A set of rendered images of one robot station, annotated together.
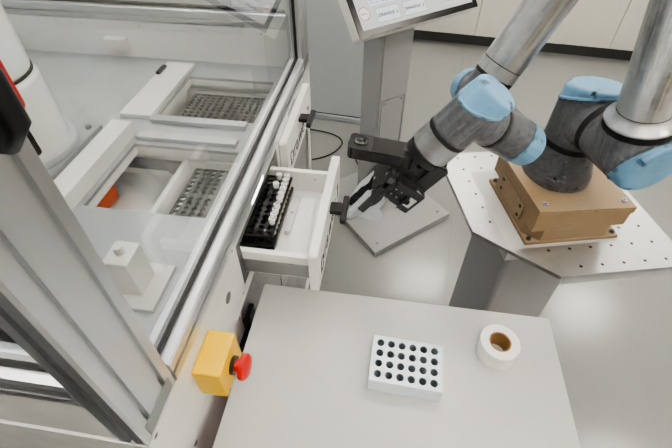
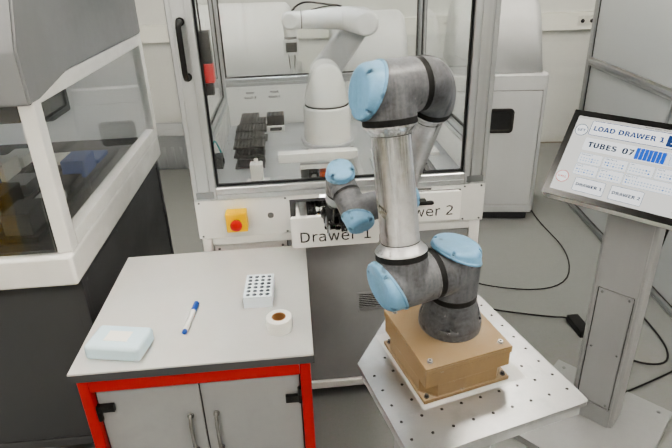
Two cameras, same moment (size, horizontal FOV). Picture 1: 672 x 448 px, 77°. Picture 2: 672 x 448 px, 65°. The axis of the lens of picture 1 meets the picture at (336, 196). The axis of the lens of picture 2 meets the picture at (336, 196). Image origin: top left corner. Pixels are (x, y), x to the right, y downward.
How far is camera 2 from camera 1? 1.53 m
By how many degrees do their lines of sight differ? 65
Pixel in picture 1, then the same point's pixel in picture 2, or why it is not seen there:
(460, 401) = (245, 316)
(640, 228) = (449, 426)
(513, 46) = not seen: hidden behind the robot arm
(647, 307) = not seen: outside the picture
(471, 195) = not seen: hidden behind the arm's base
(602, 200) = (422, 347)
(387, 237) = (533, 434)
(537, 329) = (302, 347)
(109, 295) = (204, 138)
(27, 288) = (184, 113)
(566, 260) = (377, 367)
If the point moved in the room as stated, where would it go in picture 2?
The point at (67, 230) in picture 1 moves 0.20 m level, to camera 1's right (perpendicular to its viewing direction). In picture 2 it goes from (200, 110) to (200, 128)
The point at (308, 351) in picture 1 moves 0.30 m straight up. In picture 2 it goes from (266, 264) to (258, 182)
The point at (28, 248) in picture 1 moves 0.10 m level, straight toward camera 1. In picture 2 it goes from (189, 106) to (166, 113)
